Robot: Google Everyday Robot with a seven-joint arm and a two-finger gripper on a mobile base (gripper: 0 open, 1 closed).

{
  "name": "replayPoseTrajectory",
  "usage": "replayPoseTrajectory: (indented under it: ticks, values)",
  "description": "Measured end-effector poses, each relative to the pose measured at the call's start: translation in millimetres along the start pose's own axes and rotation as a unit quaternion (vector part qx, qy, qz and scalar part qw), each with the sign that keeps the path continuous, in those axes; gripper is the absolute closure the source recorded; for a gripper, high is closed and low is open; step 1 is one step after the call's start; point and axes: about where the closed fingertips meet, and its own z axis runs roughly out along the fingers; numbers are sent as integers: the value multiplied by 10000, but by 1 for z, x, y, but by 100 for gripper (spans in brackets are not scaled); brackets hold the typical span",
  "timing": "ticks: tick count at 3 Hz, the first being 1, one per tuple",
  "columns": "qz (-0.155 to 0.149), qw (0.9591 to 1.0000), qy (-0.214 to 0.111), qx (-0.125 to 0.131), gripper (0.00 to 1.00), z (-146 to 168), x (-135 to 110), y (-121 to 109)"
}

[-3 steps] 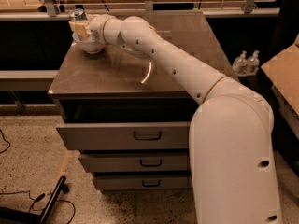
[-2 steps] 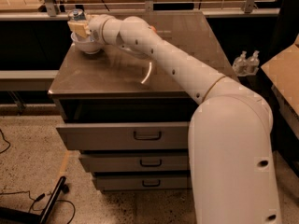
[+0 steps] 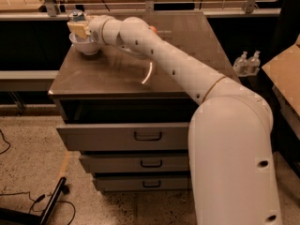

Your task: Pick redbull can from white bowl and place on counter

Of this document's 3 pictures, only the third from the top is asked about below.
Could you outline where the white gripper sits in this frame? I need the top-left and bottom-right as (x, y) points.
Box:
(67, 15), (113, 45)

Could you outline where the redbull can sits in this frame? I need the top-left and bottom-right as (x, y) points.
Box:
(67, 9), (86, 24)

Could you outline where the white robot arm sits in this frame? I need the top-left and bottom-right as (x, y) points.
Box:
(67, 15), (283, 225)

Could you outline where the white bowl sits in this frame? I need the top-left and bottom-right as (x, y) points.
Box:
(69, 33), (99, 55)

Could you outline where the orange fruit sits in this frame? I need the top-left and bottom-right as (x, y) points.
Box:
(150, 26), (158, 34)

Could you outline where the top grey drawer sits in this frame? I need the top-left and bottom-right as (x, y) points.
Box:
(57, 97), (198, 152)

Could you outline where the grey drawer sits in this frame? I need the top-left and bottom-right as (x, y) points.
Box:
(93, 172), (192, 193)
(80, 151), (189, 173)
(57, 97), (198, 152)

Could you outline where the grey drawer cabinet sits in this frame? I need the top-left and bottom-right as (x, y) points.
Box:
(48, 10), (242, 195)

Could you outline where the middle grey drawer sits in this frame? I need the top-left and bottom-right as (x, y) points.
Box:
(80, 151), (189, 173)

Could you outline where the black stand leg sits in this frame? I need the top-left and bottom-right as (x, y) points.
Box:
(0, 177), (69, 225)

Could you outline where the left clear plastic bottle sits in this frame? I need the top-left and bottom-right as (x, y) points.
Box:
(233, 52), (248, 75)

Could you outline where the clear plastic bottle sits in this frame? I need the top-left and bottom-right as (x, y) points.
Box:
(233, 52), (248, 75)
(247, 51), (261, 74)

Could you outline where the right clear plastic bottle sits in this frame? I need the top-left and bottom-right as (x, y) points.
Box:
(247, 51), (261, 74)

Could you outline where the bottom grey drawer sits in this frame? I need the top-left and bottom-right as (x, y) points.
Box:
(93, 172), (192, 193)

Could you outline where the black office chair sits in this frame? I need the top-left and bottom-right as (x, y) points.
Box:
(270, 0), (300, 56)

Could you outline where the grey bench rail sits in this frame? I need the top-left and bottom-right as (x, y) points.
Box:
(0, 70), (58, 92)

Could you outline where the black floor cable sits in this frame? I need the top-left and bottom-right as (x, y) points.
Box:
(0, 190), (77, 225)

